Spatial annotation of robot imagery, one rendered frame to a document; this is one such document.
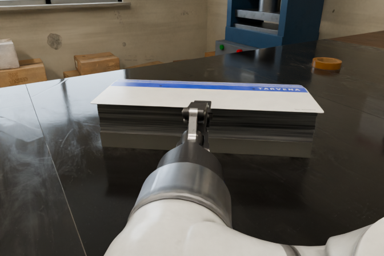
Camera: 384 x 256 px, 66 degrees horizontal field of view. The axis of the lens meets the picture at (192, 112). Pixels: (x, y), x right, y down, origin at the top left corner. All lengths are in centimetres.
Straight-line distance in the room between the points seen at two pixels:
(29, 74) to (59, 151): 237
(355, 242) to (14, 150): 60
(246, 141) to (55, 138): 39
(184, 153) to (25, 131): 50
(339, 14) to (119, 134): 238
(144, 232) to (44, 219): 28
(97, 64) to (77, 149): 249
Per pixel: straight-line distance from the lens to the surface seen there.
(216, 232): 21
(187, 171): 26
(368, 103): 92
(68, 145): 64
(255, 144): 56
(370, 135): 73
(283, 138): 56
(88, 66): 307
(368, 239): 19
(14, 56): 300
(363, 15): 266
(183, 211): 22
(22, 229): 47
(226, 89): 59
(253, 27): 253
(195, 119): 34
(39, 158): 62
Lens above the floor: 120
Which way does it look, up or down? 24 degrees down
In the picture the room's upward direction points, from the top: straight up
